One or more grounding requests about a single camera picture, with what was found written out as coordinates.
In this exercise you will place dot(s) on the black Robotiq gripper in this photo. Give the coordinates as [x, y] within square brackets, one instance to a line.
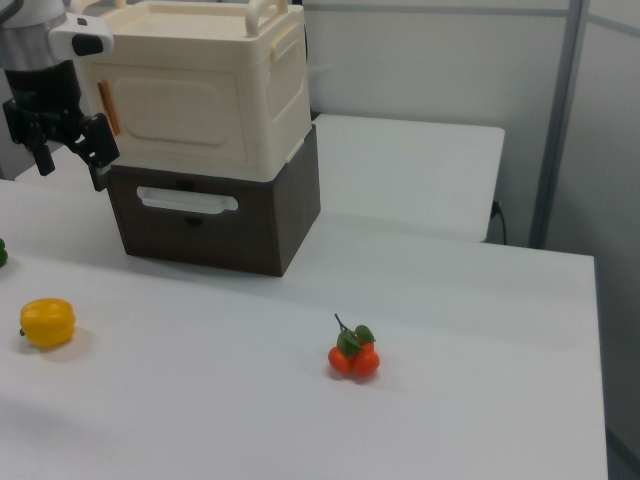
[45, 95]

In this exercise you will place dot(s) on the cream plastic cabinet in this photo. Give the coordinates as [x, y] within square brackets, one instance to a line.
[280, 100]

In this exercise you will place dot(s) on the green bell pepper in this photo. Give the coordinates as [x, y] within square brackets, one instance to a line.
[2, 255]

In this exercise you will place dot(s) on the yellow bell pepper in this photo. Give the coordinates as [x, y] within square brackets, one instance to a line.
[47, 322]

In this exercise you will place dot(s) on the dark brown wooden drawer box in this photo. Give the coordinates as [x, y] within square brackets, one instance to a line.
[295, 210]

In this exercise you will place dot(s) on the orange tangerine cluster with leaves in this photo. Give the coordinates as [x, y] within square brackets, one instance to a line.
[357, 357]

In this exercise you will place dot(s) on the grey metal partition post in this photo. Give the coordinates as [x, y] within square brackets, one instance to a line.
[557, 125]

